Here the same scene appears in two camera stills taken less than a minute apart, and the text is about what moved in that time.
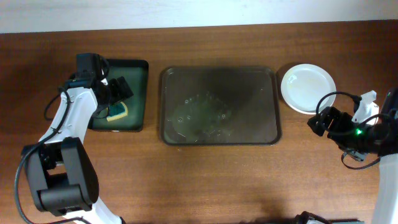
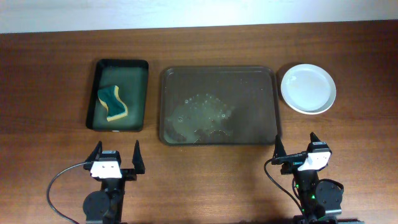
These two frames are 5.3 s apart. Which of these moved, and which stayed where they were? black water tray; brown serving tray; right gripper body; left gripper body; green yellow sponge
Moved: right gripper body; left gripper body
Stayed: brown serving tray; green yellow sponge; black water tray
